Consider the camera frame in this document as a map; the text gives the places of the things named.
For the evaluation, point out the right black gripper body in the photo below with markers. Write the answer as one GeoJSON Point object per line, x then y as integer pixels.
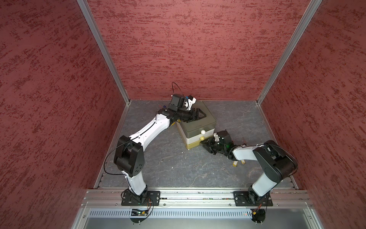
{"type": "Point", "coordinates": [219, 147]}

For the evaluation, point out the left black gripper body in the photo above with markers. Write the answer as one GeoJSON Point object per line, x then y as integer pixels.
{"type": "Point", "coordinates": [188, 116]}

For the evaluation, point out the white drawer yellow knob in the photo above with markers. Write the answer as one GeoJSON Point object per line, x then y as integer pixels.
{"type": "Point", "coordinates": [207, 133]}

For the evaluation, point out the left aluminium corner post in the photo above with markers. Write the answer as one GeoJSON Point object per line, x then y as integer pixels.
{"type": "Point", "coordinates": [83, 4]}

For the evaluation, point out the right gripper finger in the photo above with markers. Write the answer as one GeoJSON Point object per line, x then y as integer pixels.
{"type": "Point", "coordinates": [211, 150]}
{"type": "Point", "coordinates": [208, 142]}

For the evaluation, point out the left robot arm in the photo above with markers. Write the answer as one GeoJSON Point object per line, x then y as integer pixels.
{"type": "Point", "coordinates": [129, 156]}

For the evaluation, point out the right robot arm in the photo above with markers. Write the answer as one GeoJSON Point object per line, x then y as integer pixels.
{"type": "Point", "coordinates": [276, 163]}

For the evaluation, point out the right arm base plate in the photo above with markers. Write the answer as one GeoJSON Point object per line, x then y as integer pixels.
{"type": "Point", "coordinates": [251, 199]}

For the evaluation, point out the aluminium front rail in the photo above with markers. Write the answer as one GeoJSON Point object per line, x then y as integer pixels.
{"type": "Point", "coordinates": [206, 198]}

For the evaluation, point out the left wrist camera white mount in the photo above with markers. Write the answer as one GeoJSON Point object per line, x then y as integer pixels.
{"type": "Point", "coordinates": [189, 101]}

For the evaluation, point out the right aluminium corner post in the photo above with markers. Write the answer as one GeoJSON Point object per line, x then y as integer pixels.
{"type": "Point", "coordinates": [295, 38]}

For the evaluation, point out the aluminium corner post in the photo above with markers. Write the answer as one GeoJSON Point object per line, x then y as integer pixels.
{"type": "Point", "coordinates": [83, 4]}
{"type": "Point", "coordinates": [295, 38]}

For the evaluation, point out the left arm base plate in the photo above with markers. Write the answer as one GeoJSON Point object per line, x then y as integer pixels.
{"type": "Point", "coordinates": [147, 198]}

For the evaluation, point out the olive green drawer cabinet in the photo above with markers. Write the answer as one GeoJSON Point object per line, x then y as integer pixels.
{"type": "Point", "coordinates": [203, 123]}

